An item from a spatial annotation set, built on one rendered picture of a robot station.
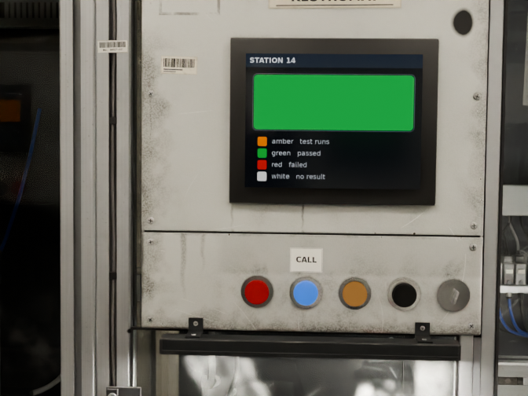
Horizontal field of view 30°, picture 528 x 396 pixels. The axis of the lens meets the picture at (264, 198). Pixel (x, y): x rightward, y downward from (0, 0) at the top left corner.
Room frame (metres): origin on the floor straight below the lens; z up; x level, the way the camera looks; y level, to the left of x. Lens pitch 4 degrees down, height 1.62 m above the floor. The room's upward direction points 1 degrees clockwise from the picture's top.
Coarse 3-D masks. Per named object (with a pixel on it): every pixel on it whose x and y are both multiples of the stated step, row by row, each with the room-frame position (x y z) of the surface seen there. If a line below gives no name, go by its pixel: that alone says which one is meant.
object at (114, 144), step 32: (96, 0) 1.23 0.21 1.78; (128, 0) 1.23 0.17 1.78; (96, 32) 1.23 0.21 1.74; (128, 32) 1.23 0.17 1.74; (96, 64) 1.23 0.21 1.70; (128, 64) 1.23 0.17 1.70; (96, 96) 1.23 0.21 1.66; (128, 96) 1.23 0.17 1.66; (96, 128) 1.23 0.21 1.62; (128, 128) 1.23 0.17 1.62; (96, 160) 1.23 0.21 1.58; (128, 160) 1.23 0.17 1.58; (96, 192) 1.23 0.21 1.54; (128, 192) 1.23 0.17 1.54; (96, 224) 1.23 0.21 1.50; (128, 224) 1.23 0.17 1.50; (96, 256) 1.23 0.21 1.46; (128, 256) 1.23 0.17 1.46; (96, 288) 1.23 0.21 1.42; (128, 288) 1.23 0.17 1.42; (96, 320) 1.23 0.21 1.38; (128, 320) 1.23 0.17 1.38; (96, 352) 1.23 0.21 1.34; (128, 352) 1.23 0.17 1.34; (96, 384) 1.23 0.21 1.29; (128, 384) 1.23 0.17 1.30
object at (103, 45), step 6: (102, 42) 1.23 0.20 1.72; (108, 42) 1.23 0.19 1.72; (114, 42) 1.23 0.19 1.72; (120, 42) 1.23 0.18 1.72; (126, 42) 1.23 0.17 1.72; (102, 48) 1.23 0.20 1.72; (108, 48) 1.23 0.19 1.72; (114, 48) 1.23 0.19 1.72; (120, 48) 1.23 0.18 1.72; (126, 48) 1.23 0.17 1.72
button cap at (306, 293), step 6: (300, 282) 1.20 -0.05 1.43; (306, 282) 1.19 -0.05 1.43; (300, 288) 1.19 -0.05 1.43; (306, 288) 1.19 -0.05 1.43; (312, 288) 1.19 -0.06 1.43; (294, 294) 1.19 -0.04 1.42; (300, 294) 1.19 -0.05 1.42; (306, 294) 1.19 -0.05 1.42; (312, 294) 1.19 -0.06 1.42; (300, 300) 1.19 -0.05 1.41; (306, 300) 1.19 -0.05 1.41; (312, 300) 1.19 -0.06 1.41
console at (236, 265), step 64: (192, 0) 1.21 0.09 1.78; (256, 0) 1.21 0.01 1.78; (320, 0) 1.20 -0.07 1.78; (384, 0) 1.20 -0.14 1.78; (448, 0) 1.19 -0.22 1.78; (192, 64) 1.21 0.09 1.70; (448, 64) 1.19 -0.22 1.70; (192, 128) 1.21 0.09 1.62; (448, 128) 1.19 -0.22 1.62; (192, 192) 1.21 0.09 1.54; (256, 192) 1.20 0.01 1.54; (320, 192) 1.19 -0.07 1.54; (384, 192) 1.19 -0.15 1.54; (448, 192) 1.19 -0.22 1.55; (192, 256) 1.21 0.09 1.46; (256, 256) 1.21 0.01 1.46; (320, 256) 1.20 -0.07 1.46; (384, 256) 1.20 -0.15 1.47; (448, 256) 1.19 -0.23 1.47; (256, 320) 1.21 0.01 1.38; (320, 320) 1.20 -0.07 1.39; (384, 320) 1.20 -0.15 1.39; (448, 320) 1.19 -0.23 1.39
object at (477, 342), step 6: (474, 342) 1.20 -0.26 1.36; (480, 342) 1.20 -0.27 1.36; (474, 348) 1.20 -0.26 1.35; (480, 348) 1.20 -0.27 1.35; (474, 354) 1.20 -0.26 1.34; (480, 354) 1.20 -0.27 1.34; (474, 360) 1.20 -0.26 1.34; (480, 360) 1.20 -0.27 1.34; (474, 366) 1.20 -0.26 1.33; (480, 366) 1.20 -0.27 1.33; (474, 372) 1.20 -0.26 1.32; (480, 372) 1.20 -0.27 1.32; (474, 378) 1.20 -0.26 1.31; (474, 384) 1.20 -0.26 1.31; (474, 390) 1.20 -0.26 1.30
